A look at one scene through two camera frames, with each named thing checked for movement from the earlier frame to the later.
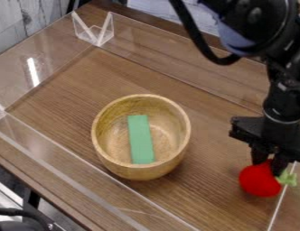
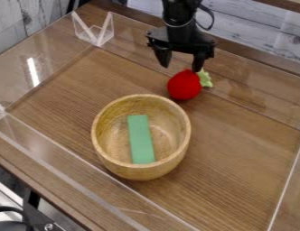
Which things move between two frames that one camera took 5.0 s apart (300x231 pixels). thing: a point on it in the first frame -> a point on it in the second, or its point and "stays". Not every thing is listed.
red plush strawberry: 259,180 -> 185,83
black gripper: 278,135 -> 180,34
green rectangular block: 141,139 stays
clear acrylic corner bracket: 95,34 stays
